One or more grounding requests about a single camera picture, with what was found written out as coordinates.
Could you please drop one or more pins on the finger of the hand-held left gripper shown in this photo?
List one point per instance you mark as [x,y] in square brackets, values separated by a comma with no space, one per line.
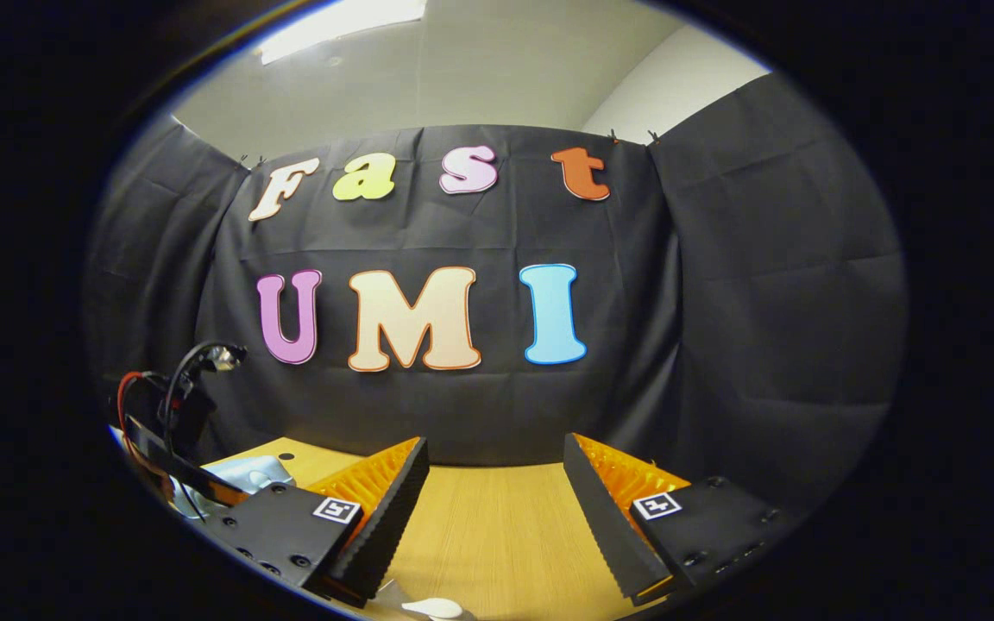
[186,470]

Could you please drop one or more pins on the long ceiling light panel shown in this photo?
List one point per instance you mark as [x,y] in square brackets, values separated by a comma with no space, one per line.
[342,26]

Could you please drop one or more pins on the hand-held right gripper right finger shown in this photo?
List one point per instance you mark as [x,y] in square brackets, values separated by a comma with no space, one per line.
[605,526]

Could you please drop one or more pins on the white skin care bottle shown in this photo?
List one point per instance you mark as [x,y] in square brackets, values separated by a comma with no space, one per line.
[437,609]

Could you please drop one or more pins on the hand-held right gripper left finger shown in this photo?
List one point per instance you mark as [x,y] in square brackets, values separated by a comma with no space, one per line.
[385,517]

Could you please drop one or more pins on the black backdrop cloth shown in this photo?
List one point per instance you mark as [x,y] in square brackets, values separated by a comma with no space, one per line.
[480,233]

